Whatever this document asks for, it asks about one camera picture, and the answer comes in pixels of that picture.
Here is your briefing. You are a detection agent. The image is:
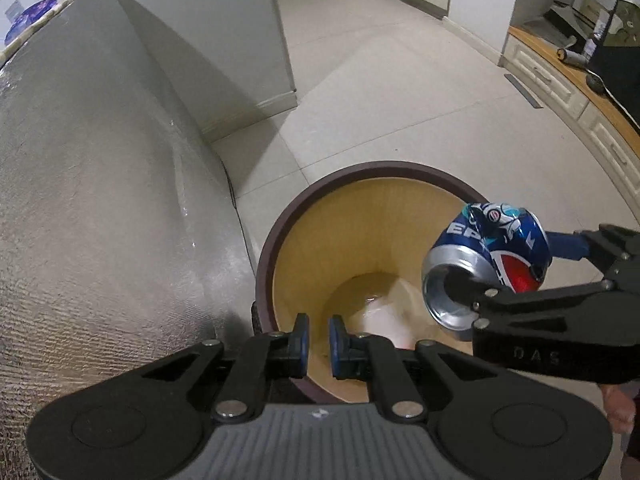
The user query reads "brown rimmed wooden bin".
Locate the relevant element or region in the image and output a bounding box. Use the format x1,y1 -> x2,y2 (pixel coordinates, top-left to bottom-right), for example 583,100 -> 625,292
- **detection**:
254,161 -> 496,403

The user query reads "white wooden-top sideboard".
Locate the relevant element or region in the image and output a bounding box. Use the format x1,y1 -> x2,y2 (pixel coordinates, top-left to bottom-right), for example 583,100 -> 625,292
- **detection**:
500,25 -> 640,201

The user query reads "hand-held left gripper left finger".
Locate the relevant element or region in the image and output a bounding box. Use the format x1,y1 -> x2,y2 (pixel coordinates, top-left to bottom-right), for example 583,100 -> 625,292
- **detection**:
131,312 -> 311,424

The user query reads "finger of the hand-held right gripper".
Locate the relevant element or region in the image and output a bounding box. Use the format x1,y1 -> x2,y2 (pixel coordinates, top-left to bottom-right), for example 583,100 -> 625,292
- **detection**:
545,225 -> 640,286
470,279 -> 640,332

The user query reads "blue soda can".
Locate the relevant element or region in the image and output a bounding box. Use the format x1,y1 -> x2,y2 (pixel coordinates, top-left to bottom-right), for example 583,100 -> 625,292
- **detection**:
421,202 -> 555,332

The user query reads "purple patterned cloth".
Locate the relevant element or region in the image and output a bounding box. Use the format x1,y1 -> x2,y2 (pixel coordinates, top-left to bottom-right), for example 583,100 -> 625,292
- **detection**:
5,0 -> 68,46

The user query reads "person's right hand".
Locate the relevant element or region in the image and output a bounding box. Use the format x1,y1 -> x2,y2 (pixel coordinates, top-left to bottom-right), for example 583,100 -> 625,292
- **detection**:
602,385 -> 637,435

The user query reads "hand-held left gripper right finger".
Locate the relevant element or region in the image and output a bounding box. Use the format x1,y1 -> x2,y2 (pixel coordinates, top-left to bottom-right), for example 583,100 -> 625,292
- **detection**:
327,316 -> 506,421

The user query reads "grey floor strip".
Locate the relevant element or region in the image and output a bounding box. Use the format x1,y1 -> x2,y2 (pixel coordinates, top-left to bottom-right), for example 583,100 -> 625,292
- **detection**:
504,74 -> 543,110

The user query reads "grey flat tray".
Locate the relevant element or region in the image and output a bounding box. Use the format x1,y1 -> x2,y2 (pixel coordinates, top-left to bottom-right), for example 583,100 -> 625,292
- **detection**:
522,5 -> 596,48

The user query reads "black box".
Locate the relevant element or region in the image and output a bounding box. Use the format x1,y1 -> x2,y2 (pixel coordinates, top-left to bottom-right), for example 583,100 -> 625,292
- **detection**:
589,35 -> 640,128

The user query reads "grey cylindrical roller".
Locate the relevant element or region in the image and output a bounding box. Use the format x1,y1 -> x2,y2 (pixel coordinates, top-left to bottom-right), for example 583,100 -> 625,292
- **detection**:
556,47 -> 591,67

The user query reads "silver foil insulation sheet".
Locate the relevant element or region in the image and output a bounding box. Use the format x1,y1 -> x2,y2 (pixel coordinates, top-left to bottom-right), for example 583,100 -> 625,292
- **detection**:
0,0 -> 258,480

